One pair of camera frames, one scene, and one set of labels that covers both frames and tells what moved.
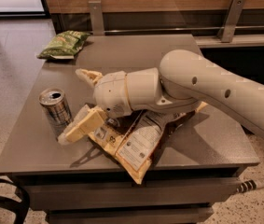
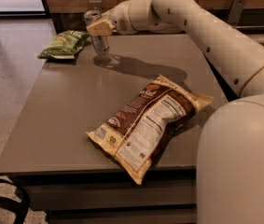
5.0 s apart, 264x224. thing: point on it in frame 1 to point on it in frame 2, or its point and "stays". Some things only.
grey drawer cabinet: [195, 171] stays
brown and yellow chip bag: [136, 138] stays
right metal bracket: [228, 28] stays
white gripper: [111, 92] to [119, 19]
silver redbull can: [56, 109] to [100, 43]
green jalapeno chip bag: [65, 46] stays
